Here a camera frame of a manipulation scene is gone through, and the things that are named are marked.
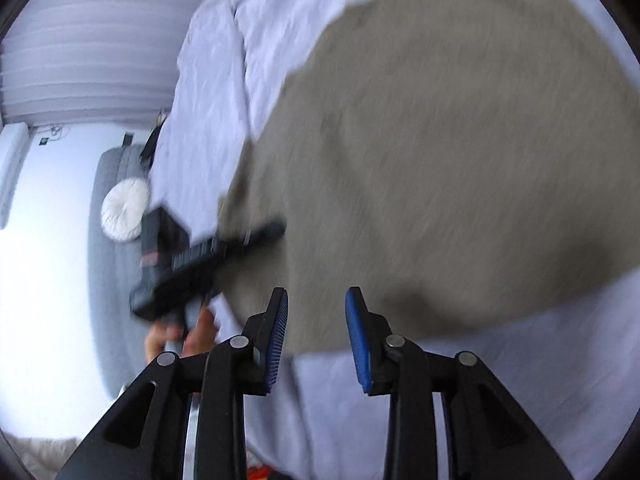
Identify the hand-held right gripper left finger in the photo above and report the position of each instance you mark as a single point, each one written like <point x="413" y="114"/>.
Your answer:
<point x="280" y="330"/>

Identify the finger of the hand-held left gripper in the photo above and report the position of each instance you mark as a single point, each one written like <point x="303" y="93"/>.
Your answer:
<point x="255" y="237"/>

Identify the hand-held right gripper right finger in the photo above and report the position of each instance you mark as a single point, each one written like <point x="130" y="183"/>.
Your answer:
<point x="357" y="340"/>

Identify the olive knit sweater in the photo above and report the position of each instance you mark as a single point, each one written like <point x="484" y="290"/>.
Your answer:
<point x="425" y="160"/>

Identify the person's left hand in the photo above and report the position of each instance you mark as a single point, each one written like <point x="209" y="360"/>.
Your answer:
<point x="200" y="335"/>

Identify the round white pleated cushion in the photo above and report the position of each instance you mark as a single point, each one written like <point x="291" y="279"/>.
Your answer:
<point x="125" y="210"/>

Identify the lavender fleece blanket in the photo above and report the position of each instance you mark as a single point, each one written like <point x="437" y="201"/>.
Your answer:
<point x="210" y="85"/>

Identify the grey curtain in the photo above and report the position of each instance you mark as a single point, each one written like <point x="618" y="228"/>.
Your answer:
<point x="100" y="60"/>

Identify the beige shaggy rug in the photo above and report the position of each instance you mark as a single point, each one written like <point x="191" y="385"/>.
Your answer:
<point x="35" y="455"/>

